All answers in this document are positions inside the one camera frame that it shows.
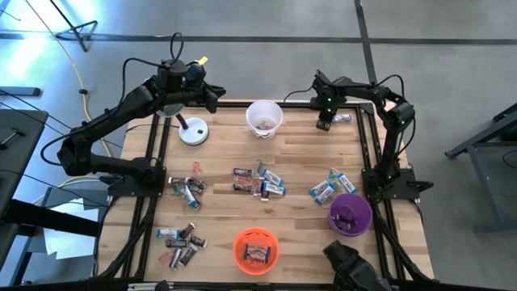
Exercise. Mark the black hand tool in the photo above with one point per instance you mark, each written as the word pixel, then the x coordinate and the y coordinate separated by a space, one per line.
pixel 14 132

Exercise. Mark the white desk lamp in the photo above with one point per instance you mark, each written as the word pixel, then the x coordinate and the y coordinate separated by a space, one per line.
pixel 194 133

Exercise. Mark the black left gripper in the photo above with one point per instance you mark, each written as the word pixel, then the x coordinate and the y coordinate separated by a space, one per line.
pixel 198 85

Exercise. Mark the orange plastic basket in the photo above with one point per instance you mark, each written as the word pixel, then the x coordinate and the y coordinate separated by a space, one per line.
pixel 240 266

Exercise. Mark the white metal bracket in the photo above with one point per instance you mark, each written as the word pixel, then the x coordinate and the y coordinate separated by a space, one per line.
pixel 141 286

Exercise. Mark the black metal cart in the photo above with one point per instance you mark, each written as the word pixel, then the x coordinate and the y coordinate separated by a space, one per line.
pixel 484 136

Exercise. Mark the purple plastic basket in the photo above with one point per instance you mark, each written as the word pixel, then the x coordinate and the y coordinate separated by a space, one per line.
pixel 359 208

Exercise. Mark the person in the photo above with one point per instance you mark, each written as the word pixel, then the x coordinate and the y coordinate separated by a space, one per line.
pixel 351 266

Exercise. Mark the black frame clamp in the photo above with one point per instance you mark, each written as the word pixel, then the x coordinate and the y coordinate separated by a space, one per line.
pixel 322 97

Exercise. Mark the silver candy bar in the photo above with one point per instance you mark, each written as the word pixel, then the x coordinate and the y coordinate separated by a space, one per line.
pixel 175 258

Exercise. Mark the black aluminium table frame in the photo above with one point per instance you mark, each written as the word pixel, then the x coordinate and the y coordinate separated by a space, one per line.
pixel 303 104

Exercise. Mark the white plastic bucket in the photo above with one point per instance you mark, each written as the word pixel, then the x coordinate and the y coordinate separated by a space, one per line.
pixel 264 107

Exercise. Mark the black tripod stand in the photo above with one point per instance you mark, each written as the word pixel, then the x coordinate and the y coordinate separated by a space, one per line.
pixel 82 42

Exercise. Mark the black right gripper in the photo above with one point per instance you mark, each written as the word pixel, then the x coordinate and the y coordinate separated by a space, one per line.
pixel 325 95

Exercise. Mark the black side table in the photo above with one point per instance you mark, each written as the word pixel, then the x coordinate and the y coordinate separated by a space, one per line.
pixel 16 182

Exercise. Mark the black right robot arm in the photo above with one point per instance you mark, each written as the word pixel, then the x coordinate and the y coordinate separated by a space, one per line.
pixel 389 153

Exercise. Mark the white paper sheets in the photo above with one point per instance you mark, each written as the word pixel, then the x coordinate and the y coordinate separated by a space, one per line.
pixel 68 242

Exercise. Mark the red gummy candy packet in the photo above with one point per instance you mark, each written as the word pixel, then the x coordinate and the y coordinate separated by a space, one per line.
pixel 259 125
pixel 270 125
pixel 243 180
pixel 165 256
pixel 196 168
pixel 257 185

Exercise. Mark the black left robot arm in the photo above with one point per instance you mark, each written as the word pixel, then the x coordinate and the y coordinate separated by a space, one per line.
pixel 121 165

